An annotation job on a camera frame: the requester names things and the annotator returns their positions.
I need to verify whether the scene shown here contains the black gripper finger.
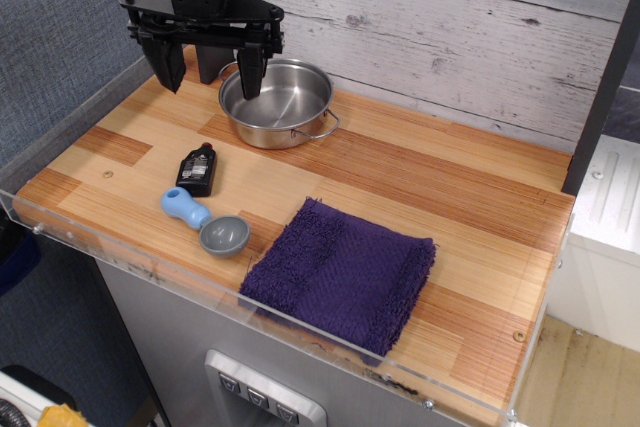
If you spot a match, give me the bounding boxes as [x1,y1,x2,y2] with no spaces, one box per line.
[237,47,265,100]
[139,32,186,93]

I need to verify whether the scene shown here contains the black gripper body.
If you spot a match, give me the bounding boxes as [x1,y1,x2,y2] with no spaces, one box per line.
[119,0,284,55]

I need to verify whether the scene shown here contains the purple cloth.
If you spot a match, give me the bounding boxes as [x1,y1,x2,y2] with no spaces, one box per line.
[240,198,436,366]

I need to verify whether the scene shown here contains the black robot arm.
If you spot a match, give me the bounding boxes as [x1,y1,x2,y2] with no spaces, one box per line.
[119,0,284,100]

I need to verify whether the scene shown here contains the stainless steel pot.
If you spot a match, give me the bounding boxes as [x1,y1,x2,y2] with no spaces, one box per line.
[218,59,341,150]

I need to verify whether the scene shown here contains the small black bottle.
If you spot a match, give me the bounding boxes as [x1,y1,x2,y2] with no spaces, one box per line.
[175,142,218,197]

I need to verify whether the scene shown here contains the blue grey scoop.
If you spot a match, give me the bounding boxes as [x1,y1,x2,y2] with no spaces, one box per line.
[161,187,251,258]

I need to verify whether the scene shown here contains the silver cabinet with dispenser panel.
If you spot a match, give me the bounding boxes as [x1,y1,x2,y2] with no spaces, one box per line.
[98,262,505,426]

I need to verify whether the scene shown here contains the yellow black object bottom left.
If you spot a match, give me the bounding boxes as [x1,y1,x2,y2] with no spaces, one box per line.
[1,399,90,427]

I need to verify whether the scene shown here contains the white appliance at right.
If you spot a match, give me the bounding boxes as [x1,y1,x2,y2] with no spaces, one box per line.
[547,135,639,351]

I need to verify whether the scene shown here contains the dark grey left post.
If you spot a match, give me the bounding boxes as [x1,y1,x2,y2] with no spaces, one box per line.
[195,45,235,85]

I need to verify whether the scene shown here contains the dark grey post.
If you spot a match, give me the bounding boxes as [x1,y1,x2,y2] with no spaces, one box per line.
[561,0,639,196]
[195,45,235,85]

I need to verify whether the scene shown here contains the clear acrylic guard rail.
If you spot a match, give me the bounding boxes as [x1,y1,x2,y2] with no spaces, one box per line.
[1,193,544,426]

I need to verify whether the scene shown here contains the dark grey right post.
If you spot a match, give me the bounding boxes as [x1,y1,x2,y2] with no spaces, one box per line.
[561,0,639,196]

